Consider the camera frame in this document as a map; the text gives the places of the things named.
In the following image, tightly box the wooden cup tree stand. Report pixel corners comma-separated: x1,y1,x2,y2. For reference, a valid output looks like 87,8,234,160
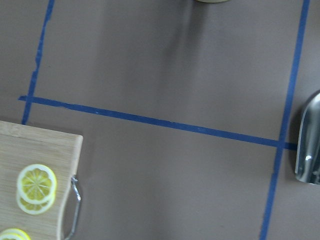
196,0,229,4

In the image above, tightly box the top stacked lemon slice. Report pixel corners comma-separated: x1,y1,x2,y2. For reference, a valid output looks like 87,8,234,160
16,164,58,205

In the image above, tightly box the stacked lemon slice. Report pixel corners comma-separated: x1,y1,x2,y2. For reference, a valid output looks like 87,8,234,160
16,164,58,205
15,192,56,215

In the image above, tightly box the wooden cutting board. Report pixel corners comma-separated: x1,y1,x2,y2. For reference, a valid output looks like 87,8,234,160
0,121,83,240

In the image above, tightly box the metal scoop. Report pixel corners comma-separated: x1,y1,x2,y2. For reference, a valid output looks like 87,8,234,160
294,91,320,185

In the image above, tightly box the lower stacked lemon slice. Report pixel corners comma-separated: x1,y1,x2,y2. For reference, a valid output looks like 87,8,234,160
15,192,56,215

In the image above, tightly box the single lemon slice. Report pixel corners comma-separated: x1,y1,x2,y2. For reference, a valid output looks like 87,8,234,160
0,228,31,240

